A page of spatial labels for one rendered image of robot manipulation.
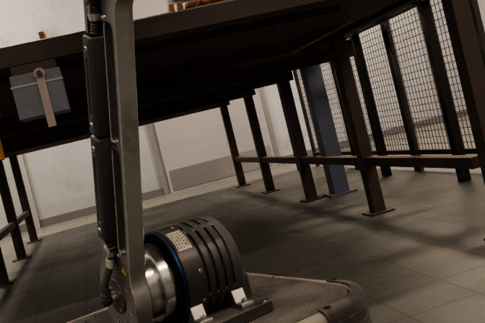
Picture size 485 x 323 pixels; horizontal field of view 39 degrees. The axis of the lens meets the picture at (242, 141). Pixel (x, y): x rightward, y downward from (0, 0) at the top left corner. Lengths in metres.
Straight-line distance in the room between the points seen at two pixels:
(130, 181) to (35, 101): 0.92
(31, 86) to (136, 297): 0.94
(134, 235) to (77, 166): 6.25
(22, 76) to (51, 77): 0.07
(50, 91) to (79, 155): 5.41
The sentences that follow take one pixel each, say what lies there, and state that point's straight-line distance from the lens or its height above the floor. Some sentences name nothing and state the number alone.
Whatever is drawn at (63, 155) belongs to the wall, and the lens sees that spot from 7.32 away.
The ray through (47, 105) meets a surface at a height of 0.73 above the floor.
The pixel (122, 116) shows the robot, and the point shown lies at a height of 0.61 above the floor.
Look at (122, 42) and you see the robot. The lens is 0.95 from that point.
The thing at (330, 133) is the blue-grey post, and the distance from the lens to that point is 4.12.
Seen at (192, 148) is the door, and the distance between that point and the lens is 7.35.
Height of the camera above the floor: 0.57
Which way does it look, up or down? 2 degrees down
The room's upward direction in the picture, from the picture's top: 14 degrees counter-clockwise
